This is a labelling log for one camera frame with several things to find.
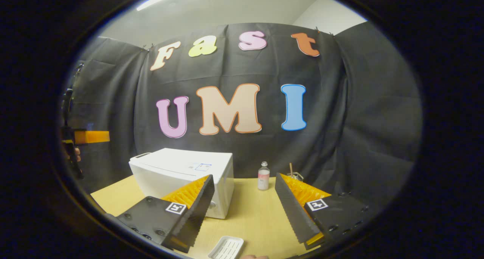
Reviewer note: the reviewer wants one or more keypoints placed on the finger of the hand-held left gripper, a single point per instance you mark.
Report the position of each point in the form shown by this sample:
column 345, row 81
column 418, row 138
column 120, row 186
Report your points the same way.
column 92, row 137

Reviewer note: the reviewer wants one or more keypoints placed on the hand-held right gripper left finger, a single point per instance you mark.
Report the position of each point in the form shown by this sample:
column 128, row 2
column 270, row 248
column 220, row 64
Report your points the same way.
column 196, row 213

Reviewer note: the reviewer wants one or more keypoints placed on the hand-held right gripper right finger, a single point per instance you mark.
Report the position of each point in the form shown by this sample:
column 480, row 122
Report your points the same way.
column 293, row 213

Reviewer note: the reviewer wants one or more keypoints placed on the white microwave oven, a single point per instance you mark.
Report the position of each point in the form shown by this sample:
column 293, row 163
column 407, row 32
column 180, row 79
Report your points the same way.
column 177, row 168

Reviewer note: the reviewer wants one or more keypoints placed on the white rectangular plastic tray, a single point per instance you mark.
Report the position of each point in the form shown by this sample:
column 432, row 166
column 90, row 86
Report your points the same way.
column 227, row 248

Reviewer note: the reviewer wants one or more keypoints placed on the clear bottle with pink label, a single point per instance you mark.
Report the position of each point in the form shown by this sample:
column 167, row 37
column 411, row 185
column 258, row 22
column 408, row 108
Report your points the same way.
column 263, row 177

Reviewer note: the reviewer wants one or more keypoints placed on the black backdrop cloth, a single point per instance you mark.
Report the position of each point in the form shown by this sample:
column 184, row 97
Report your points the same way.
column 359, row 119

